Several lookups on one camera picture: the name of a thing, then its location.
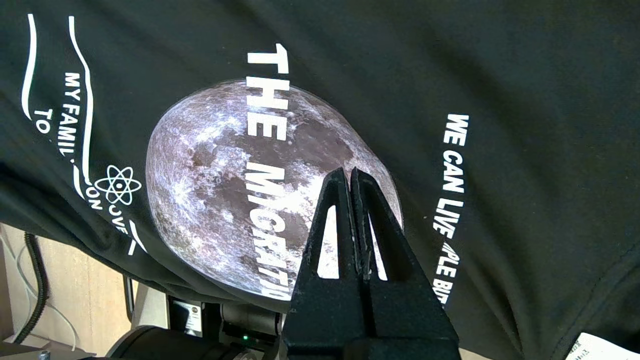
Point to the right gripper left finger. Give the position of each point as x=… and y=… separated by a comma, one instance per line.
x=325, y=315

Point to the black printed t-shirt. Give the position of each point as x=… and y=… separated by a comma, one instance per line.
x=500, y=75

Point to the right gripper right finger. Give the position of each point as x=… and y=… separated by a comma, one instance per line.
x=405, y=310

